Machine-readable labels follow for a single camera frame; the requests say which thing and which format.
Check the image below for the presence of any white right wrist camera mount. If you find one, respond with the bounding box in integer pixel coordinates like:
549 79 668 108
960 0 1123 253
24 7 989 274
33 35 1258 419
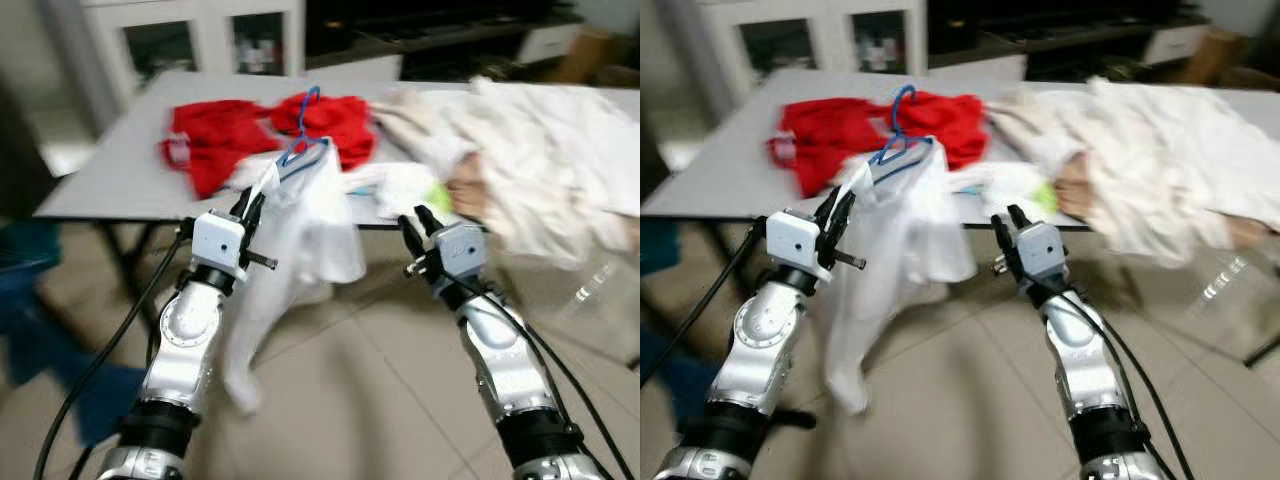
432 222 489 283
1015 222 1067 283

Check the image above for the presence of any blue plastic hanger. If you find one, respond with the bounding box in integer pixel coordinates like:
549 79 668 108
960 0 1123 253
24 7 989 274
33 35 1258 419
278 85 331 183
868 84 936 186

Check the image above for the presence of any dark low tv bench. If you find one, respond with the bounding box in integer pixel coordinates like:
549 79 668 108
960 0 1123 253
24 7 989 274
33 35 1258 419
305 0 641 83
925 0 1280 86

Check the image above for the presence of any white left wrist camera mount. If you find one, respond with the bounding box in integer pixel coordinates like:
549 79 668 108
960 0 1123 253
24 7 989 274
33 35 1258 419
190 210 250 277
766 208 833 283

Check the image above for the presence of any white glass door cabinet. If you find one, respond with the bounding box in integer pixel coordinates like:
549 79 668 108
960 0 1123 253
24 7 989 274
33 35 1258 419
700 0 926 76
80 0 306 81

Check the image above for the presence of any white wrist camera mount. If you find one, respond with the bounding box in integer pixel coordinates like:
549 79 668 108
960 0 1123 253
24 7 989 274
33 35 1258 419
190 210 250 277
766 208 833 283
1015 222 1067 283
432 222 489 283

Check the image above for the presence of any crumpled red garment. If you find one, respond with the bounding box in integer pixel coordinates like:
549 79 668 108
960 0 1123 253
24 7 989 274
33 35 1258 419
765 90 989 199
158 92 379 201

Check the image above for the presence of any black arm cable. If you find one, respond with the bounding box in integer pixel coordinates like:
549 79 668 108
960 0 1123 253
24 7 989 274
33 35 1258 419
1065 290 1201 480
475 290 638 480
33 222 193 480
640 220 769 389

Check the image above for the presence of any large white shirt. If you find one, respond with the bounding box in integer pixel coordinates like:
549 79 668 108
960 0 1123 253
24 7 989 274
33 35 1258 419
440 75 641 271
1060 75 1280 269

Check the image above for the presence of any plain brown box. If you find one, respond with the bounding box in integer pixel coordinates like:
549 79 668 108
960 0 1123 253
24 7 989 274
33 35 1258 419
1185 25 1251 86
553 25 619 86

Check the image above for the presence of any dark blue bag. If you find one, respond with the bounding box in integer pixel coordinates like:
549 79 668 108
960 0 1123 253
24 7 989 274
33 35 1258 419
640 220 726 426
0 220 146 446

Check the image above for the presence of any cream white garment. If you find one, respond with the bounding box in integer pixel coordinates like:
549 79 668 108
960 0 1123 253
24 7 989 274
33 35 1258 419
372 85 486 186
985 85 1091 181

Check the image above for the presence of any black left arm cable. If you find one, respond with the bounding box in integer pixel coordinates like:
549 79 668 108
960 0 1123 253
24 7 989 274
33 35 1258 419
33 222 193 480
640 220 769 389

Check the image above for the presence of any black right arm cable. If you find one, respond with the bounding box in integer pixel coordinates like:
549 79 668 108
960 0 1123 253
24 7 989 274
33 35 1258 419
1065 290 1201 480
475 290 638 480

